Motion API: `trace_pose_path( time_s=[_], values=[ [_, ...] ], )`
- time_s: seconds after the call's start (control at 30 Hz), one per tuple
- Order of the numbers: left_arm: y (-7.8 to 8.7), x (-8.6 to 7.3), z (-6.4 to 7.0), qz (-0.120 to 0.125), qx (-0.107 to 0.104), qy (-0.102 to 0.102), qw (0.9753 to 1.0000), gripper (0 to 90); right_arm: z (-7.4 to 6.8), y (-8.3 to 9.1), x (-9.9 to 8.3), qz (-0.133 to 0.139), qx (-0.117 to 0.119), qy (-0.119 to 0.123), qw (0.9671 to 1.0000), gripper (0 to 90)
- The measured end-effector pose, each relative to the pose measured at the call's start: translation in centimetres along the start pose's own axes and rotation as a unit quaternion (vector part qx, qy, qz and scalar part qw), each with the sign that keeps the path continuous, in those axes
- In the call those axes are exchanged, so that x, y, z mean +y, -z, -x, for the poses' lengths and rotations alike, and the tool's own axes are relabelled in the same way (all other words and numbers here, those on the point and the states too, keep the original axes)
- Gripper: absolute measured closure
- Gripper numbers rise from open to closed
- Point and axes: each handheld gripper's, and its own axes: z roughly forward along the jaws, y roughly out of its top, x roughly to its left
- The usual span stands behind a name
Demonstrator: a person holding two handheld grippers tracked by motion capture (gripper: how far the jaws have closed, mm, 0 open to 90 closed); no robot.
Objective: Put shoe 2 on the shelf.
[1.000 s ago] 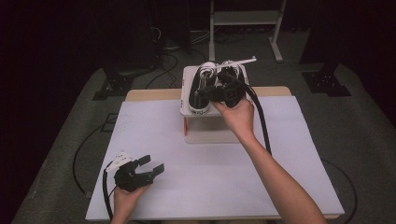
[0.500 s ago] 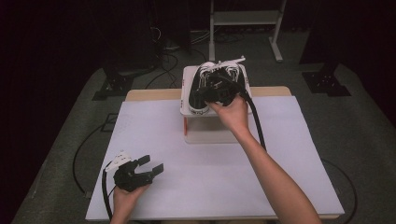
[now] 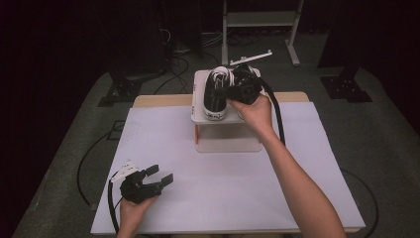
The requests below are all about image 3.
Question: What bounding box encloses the left gripper thick black cable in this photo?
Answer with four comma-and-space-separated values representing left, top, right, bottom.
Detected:
107, 171, 123, 234

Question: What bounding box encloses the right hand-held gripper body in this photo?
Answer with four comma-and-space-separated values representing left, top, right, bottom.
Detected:
227, 49, 273, 105

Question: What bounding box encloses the person's left hand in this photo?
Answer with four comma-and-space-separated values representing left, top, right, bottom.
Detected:
119, 196, 158, 230

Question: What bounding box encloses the white two-tier shoe rack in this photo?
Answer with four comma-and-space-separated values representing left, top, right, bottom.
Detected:
190, 67, 271, 154

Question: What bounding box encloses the white paper sheet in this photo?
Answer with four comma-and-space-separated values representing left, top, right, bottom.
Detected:
90, 101, 367, 236

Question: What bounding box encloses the black stand base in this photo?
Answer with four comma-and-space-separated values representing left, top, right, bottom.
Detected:
319, 64, 373, 104
97, 69, 144, 108

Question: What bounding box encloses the white metal desk frame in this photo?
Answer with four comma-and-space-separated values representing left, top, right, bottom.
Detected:
221, 0, 305, 67

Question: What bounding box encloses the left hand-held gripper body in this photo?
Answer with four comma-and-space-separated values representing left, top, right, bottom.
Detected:
110, 159, 162, 205

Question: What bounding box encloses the person's right hand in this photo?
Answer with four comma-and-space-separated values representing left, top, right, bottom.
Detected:
228, 94, 276, 137

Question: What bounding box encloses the right gripper thick black cable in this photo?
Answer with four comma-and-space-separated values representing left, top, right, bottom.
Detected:
259, 76, 287, 147

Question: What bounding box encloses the gripper thick black cable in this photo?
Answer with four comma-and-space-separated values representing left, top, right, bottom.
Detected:
259, 76, 287, 147
107, 171, 123, 234

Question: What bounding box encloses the thin black floor cable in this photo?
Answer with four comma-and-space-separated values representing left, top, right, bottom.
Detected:
340, 168, 380, 238
76, 131, 114, 210

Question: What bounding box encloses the tangle of background cables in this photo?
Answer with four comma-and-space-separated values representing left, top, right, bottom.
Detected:
152, 27, 223, 96

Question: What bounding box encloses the wooden table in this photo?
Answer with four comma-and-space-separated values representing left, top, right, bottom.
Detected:
132, 91, 311, 109

